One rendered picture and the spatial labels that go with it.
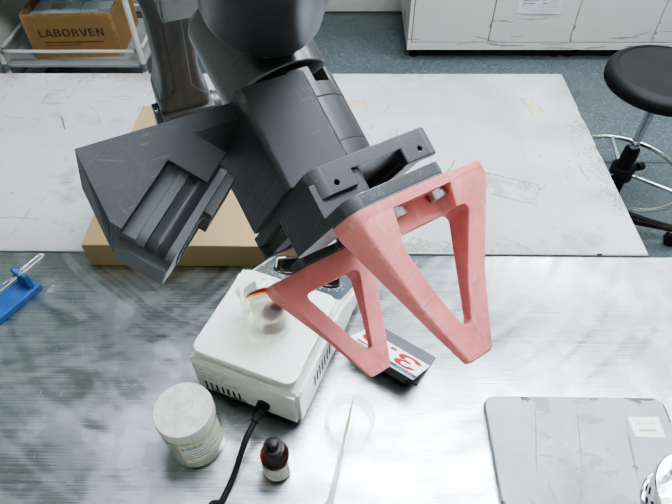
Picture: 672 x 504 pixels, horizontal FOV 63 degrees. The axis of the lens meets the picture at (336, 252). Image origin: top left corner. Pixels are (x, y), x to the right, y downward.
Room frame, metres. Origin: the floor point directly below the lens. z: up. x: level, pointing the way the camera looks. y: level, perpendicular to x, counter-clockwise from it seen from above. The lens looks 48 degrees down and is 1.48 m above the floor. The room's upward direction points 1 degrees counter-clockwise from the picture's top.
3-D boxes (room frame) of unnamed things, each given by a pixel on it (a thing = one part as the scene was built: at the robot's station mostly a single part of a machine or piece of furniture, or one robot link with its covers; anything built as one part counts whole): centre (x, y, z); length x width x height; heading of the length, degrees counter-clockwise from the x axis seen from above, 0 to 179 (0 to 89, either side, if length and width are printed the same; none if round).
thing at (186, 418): (0.24, 0.15, 0.94); 0.06 x 0.06 x 0.08
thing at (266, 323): (0.33, 0.07, 1.02); 0.06 x 0.05 x 0.08; 73
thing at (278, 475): (0.21, 0.06, 0.94); 0.03 x 0.03 x 0.07
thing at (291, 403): (0.36, 0.07, 0.94); 0.22 x 0.13 x 0.08; 158
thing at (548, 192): (0.76, 0.15, 0.45); 1.20 x 0.48 x 0.90; 88
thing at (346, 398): (0.26, -0.01, 0.91); 0.06 x 0.06 x 0.02
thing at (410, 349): (0.34, -0.06, 0.92); 0.09 x 0.06 x 0.04; 54
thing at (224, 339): (0.34, 0.08, 0.98); 0.12 x 0.12 x 0.01; 68
